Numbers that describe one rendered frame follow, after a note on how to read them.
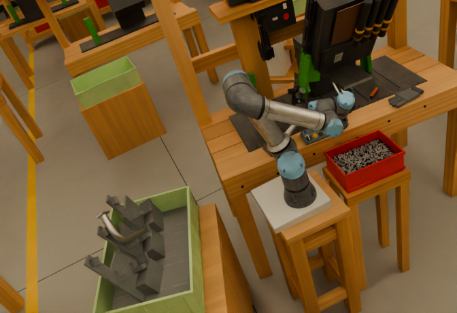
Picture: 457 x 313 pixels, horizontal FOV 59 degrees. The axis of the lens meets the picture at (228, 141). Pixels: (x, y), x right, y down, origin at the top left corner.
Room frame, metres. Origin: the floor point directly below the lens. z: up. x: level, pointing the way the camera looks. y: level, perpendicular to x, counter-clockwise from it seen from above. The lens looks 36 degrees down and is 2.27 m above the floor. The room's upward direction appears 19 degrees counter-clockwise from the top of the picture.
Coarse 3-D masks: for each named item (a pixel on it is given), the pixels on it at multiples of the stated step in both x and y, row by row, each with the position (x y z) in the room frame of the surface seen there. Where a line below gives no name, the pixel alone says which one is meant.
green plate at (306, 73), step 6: (306, 54) 1.94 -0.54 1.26; (300, 60) 2.00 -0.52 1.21; (306, 60) 1.93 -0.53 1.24; (300, 66) 1.99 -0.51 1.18; (306, 66) 1.92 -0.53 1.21; (312, 66) 1.91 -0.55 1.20; (300, 72) 1.99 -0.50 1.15; (306, 72) 1.91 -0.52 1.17; (312, 72) 1.91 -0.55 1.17; (318, 72) 1.91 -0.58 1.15; (300, 78) 1.98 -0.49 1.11; (306, 78) 1.91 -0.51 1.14; (312, 78) 1.91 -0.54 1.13; (318, 78) 1.91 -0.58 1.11; (300, 84) 1.97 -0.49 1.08
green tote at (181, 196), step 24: (168, 192) 1.59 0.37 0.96; (120, 216) 1.61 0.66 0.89; (192, 216) 1.42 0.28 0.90; (192, 240) 1.26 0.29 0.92; (192, 264) 1.11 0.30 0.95; (192, 288) 0.99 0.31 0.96; (96, 312) 1.03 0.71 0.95; (120, 312) 1.00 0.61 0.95; (144, 312) 1.00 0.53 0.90; (168, 312) 0.99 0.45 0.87; (192, 312) 0.98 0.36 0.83
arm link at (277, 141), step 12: (240, 72) 1.49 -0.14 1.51; (228, 84) 1.43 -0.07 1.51; (252, 84) 1.47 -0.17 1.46; (252, 120) 1.44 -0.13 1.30; (264, 120) 1.43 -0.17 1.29; (264, 132) 1.44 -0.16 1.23; (276, 132) 1.44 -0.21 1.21; (276, 144) 1.43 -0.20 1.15; (288, 144) 1.43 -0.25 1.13; (276, 156) 1.43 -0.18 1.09
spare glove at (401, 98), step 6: (408, 90) 1.80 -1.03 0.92; (414, 90) 1.78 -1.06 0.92; (420, 90) 1.76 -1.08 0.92; (396, 96) 1.79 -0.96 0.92; (402, 96) 1.77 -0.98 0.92; (408, 96) 1.75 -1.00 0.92; (414, 96) 1.74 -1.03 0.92; (390, 102) 1.75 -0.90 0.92; (396, 102) 1.74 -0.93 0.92; (402, 102) 1.72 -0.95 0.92; (408, 102) 1.73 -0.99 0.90
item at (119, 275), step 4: (136, 260) 1.23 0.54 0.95; (132, 264) 1.20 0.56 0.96; (136, 264) 1.21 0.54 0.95; (144, 264) 1.19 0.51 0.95; (132, 268) 1.19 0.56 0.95; (136, 268) 1.18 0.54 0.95; (140, 268) 1.17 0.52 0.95; (116, 272) 1.13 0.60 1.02; (120, 272) 1.14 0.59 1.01; (128, 272) 1.12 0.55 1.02; (136, 272) 1.18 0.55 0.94; (116, 276) 1.12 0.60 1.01; (120, 276) 1.12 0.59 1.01; (124, 276) 1.11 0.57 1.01; (128, 276) 1.10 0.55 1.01; (120, 280) 1.11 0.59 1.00
